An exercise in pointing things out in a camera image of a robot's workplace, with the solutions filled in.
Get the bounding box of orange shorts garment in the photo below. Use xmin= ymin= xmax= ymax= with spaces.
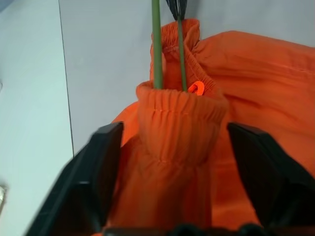
xmin=108 ymin=18 xmax=315 ymax=236

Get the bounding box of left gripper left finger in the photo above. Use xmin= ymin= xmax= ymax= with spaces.
xmin=24 ymin=121 xmax=124 ymax=236

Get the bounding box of green wire hanger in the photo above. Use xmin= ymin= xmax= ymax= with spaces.
xmin=150 ymin=0 xmax=188 ymax=92

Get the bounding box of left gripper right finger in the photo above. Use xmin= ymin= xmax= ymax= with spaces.
xmin=227 ymin=122 xmax=315 ymax=236

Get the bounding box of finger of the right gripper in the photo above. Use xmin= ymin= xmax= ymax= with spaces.
xmin=177 ymin=0 xmax=190 ymax=20
xmin=166 ymin=0 xmax=180 ymax=21

